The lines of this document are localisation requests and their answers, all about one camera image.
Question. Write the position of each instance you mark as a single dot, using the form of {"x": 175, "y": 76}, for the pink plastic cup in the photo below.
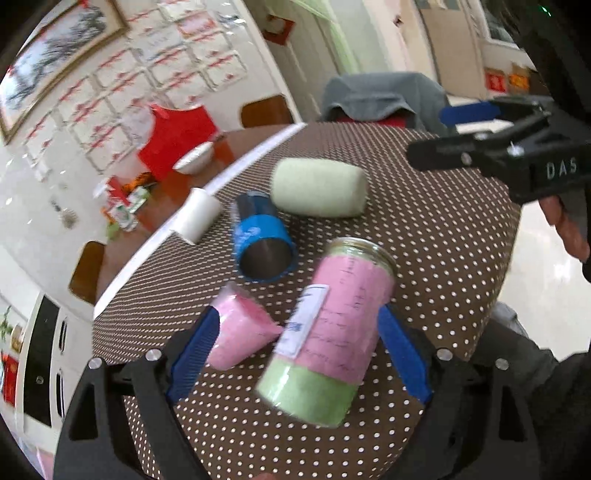
{"x": 244, "y": 328}

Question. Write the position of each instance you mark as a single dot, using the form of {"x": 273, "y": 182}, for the red diamond door decoration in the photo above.
{"x": 277, "y": 29}

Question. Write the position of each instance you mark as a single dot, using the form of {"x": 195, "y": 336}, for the green tray with snacks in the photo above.
{"x": 138, "y": 190}

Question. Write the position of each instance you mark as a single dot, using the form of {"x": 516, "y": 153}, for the pink and green tall cup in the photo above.
{"x": 319, "y": 362}

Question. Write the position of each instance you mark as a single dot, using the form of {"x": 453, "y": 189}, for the white ceramic bowl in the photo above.
{"x": 195, "y": 160}

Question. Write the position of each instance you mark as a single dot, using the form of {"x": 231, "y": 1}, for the green door curtain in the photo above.
{"x": 332, "y": 29}

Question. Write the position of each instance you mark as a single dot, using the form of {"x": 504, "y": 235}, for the right wooden chair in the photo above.
{"x": 266, "y": 112}

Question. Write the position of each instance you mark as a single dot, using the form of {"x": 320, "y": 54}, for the wooden chair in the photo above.
{"x": 266, "y": 112}
{"x": 84, "y": 280}

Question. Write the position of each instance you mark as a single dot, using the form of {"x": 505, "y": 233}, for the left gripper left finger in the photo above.
{"x": 159, "y": 380}

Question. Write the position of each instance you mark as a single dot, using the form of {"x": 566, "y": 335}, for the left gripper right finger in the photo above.
{"x": 444, "y": 385}

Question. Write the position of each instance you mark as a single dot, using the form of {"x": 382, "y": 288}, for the red gift bag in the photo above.
{"x": 174, "y": 133}

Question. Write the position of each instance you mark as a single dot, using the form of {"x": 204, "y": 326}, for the white paper cup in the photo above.
{"x": 198, "y": 213}

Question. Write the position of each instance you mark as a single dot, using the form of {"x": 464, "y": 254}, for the person's right hand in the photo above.
{"x": 574, "y": 242}

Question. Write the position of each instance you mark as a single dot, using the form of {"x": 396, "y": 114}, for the white sideboard cabinet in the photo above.
{"x": 55, "y": 346}

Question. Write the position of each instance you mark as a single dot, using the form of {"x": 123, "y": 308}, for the brown polka dot tablecloth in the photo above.
{"x": 451, "y": 235}

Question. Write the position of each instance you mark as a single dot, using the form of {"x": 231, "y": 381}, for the clear spray bottle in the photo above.
{"x": 113, "y": 204}

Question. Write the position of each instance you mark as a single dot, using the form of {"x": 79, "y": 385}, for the left wooden chair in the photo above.
{"x": 84, "y": 280}

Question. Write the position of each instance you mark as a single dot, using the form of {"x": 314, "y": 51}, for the framed plum blossom painting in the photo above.
{"x": 66, "y": 37}

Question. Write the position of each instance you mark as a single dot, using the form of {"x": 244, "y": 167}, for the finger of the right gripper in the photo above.
{"x": 461, "y": 154}
{"x": 480, "y": 112}

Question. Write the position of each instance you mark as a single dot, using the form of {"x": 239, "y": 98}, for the chair with grey jacket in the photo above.
{"x": 408, "y": 99}

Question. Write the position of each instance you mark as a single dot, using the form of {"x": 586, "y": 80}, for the blue metal cup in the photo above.
{"x": 262, "y": 247}

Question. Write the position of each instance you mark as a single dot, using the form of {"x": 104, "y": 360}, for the pale green ceramic cup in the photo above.
{"x": 316, "y": 187}

